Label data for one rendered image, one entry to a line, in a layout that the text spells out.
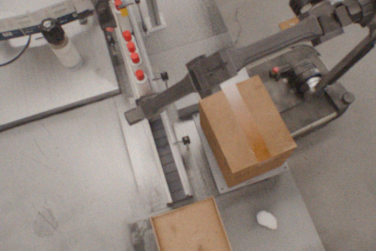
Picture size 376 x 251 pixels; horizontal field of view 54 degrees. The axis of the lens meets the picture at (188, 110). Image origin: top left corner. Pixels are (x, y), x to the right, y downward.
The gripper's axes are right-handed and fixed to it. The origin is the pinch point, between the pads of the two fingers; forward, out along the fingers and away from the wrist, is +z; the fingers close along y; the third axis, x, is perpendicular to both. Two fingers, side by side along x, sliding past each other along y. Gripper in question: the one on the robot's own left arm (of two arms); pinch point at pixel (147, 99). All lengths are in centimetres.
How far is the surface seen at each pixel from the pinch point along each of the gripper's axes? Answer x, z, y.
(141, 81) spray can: -9.0, -7.1, 0.1
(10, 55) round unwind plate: -32, 32, 55
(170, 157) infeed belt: 23.4, -11.7, -1.4
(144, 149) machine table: 20.0, -2.4, 7.7
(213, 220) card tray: 49, -26, -10
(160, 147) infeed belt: 19.2, -8.2, 1.3
